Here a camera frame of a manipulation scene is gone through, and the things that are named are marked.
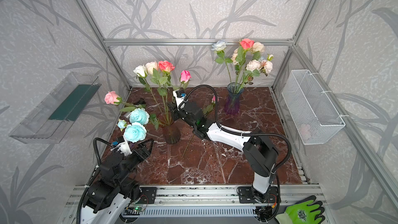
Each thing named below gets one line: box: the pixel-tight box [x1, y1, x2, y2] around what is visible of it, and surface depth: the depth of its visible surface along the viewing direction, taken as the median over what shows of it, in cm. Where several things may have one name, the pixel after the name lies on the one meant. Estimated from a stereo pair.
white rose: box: [133, 64, 166, 125], surface depth 73 cm
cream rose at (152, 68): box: [145, 60, 163, 113], surface depth 75 cm
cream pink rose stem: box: [250, 42, 265, 61], surface depth 83 cm
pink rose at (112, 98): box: [104, 90, 147, 112], surface depth 63 cm
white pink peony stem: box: [235, 53, 275, 91], surface depth 80 cm
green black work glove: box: [274, 194, 325, 224], surface depth 69 cm
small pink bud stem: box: [179, 70, 192, 91], surface depth 69 cm
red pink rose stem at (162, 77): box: [152, 60, 176, 125], surface depth 77 cm
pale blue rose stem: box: [210, 39, 234, 85], surface depth 86 cm
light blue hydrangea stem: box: [117, 107, 160, 143], surface depth 57 cm
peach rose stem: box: [230, 48, 240, 85], surface depth 88 cm
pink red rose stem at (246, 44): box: [235, 38, 255, 88], surface depth 83 cm
